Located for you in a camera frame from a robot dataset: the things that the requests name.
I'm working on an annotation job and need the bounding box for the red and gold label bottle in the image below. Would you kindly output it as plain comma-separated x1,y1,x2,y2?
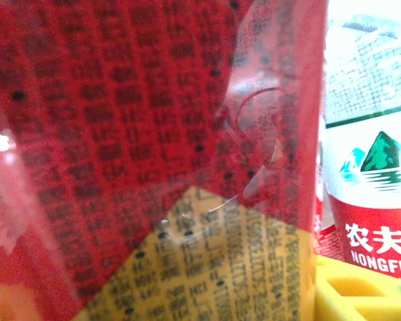
0,0,325,321

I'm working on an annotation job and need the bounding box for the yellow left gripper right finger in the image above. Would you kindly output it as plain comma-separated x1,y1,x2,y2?
315,255,401,321

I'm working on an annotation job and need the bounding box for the Nongfu Spring water bottle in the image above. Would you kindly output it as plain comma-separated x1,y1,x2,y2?
317,9,401,285

